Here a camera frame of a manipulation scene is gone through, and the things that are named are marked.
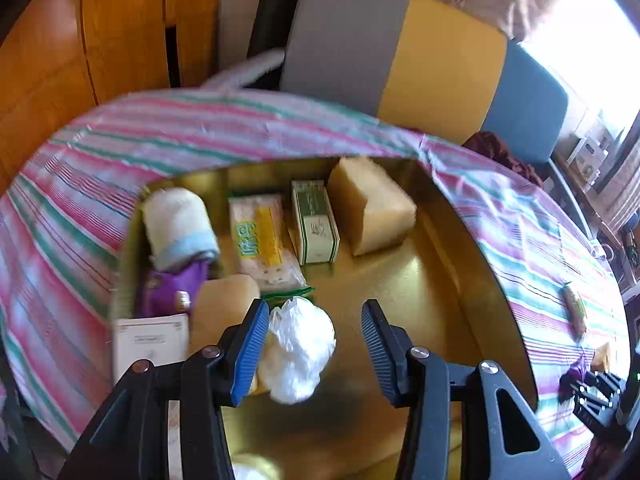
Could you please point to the cracker packet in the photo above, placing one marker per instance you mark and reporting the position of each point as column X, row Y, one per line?
column 260, row 245

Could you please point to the wooden side table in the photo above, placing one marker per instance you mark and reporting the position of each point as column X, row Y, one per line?
column 600, row 210

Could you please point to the white foam piece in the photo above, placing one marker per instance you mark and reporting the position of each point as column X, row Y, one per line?
column 250, row 65

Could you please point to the gold tin box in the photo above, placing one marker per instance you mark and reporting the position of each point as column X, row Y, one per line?
column 400, row 280

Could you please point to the grey yellow blue chair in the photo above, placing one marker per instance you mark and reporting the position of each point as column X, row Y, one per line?
column 440, row 60

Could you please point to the small yellow cake cube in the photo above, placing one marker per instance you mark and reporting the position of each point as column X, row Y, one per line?
column 601, row 357

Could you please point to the green cardboard box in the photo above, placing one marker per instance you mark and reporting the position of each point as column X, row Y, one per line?
column 315, row 225

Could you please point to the white towel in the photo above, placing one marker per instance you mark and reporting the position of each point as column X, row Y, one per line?
column 175, row 225

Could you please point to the brown patterned curtain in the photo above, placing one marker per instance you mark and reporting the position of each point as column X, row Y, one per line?
column 625, row 195

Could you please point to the black rolled mat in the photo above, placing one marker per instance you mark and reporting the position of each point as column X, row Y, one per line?
column 275, row 0

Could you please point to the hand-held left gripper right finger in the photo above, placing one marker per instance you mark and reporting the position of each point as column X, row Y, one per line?
column 380, row 355

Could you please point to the white tape roll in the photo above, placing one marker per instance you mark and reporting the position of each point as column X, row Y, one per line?
column 602, row 251

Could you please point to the white cardboard box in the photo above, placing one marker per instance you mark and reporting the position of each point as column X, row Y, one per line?
column 150, row 345

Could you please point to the bright window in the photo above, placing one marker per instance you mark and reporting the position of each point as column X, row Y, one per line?
column 600, row 60

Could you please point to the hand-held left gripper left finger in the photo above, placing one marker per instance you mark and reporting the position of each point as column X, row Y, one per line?
column 250, row 355

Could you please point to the large yellow sponge cake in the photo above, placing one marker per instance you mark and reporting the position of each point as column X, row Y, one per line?
column 370, row 205

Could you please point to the white printed box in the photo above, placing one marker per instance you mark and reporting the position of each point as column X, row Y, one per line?
column 590, row 155

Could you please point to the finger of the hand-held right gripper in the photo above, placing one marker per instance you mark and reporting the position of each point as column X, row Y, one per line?
column 605, row 384
column 595, row 412

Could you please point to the white plastic bag ball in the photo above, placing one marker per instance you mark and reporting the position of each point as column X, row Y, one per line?
column 255, row 467
column 300, row 350

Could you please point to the yellow bun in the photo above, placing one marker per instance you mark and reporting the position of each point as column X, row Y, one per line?
column 225, row 300

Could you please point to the purple pouch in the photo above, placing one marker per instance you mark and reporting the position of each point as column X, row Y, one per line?
column 165, row 290

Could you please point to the small purple packet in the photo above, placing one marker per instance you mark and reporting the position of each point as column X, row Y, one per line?
column 574, row 375

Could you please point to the striped tablecloth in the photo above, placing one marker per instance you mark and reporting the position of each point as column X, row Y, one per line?
column 225, row 125

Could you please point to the wooden wardrobe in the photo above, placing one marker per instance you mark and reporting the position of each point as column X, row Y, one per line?
column 115, row 35

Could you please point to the brown snack bar packet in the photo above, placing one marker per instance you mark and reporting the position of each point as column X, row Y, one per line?
column 575, row 310

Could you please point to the dark red cloth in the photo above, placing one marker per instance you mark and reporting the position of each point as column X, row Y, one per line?
column 492, row 147

